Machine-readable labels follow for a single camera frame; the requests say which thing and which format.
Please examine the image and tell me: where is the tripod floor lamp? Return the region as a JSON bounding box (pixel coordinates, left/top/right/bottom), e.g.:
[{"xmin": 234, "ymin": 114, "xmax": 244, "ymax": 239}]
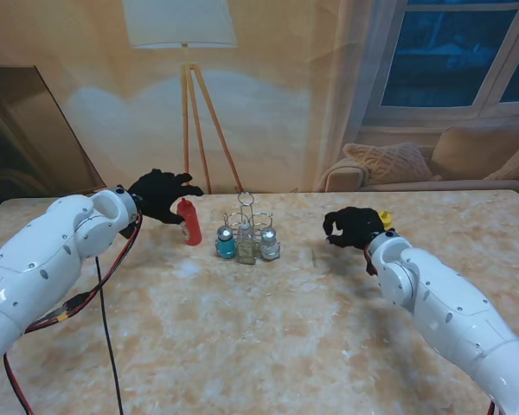
[{"xmin": 123, "ymin": 0, "xmax": 246, "ymax": 195}]

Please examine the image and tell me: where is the left arm red black cable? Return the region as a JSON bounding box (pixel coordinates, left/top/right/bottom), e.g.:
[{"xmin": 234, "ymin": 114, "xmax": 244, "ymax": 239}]
[{"xmin": 2, "ymin": 211, "xmax": 144, "ymax": 415}]

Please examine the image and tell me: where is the arm red black cable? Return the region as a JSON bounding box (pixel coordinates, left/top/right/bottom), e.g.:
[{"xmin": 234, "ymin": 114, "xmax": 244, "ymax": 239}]
[
  {"xmin": 362, "ymin": 244, "xmax": 501, "ymax": 415},
  {"xmin": 2, "ymin": 211, "xmax": 144, "ymax": 415}
]

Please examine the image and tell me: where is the teal shaker with silver cap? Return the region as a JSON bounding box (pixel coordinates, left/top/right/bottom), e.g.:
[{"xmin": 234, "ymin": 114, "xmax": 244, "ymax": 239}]
[{"xmin": 216, "ymin": 225, "xmax": 237, "ymax": 260}]

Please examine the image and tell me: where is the white framed window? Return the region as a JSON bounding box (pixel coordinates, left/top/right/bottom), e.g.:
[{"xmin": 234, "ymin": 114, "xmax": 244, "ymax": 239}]
[{"xmin": 358, "ymin": 0, "xmax": 519, "ymax": 131}]

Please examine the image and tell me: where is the plain tan cushion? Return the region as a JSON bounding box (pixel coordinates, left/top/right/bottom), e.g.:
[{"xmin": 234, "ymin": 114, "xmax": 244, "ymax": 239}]
[{"xmin": 432, "ymin": 127, "xmax": 519, "ymax": 181}]

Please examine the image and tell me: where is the dark flat screen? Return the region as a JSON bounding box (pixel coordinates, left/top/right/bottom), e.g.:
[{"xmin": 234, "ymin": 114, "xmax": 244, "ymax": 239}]
[{"xmin": 0, "ymin": 64, "xmax": 108, "ymax": 200}]

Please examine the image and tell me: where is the knitted beige cushion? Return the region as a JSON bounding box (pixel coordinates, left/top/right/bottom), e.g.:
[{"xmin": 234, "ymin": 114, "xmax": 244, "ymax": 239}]
[{"xmin": 343, "ymin": 142, "xmax": 442, "ymax": 185}]

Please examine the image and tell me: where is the white shaker with silver cap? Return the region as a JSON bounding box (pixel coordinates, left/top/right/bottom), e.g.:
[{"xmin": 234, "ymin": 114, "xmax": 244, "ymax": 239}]
[{"xmin": 259, "ymin": 227, "xmax": 281, "ymax": 260}]

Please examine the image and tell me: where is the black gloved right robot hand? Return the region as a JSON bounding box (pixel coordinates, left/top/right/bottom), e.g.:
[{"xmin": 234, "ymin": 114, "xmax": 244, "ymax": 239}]
[{"xmin": 323, "ymin": 207, "xmax": 386, "ymax": 252}]

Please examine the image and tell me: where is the right arm red black cable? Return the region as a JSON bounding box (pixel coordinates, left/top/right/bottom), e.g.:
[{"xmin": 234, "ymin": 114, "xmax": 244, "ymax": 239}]
[{"xmin": 362, "ymin": 244, "xmax": 501, "ymax": 415}]

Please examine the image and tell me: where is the red ketchup squeeze bottle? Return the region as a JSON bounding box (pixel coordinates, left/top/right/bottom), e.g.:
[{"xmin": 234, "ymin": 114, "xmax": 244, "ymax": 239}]
[{"xmin": 176, "ymin": 197, "xmax": 203, "ymax": 247}]

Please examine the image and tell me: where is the chrome wire condiment rack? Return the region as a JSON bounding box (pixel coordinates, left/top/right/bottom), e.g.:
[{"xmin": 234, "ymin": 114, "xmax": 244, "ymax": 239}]
[{"xmin": 215, "ymin": 191, "xmax": 282, "ymax": 264}]

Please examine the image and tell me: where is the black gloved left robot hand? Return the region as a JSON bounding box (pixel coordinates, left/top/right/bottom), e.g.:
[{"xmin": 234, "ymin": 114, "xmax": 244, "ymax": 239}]
[{"xmin": 127, "ymin": 169, "xmax": 205, "ymax": 226}]

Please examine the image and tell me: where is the clear olive oil bottle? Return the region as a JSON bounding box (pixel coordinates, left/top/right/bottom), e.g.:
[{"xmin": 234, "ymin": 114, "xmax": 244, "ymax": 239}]
[{"xmin": 236, "ymin": 220, "xmax": 258, "ymax": 265}]

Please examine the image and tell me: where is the beige sofa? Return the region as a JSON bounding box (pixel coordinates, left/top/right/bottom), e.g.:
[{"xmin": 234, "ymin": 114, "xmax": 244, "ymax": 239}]
[{"xmin": 322, "ymin": 127, "xmax": 519, "ymax": 194}]

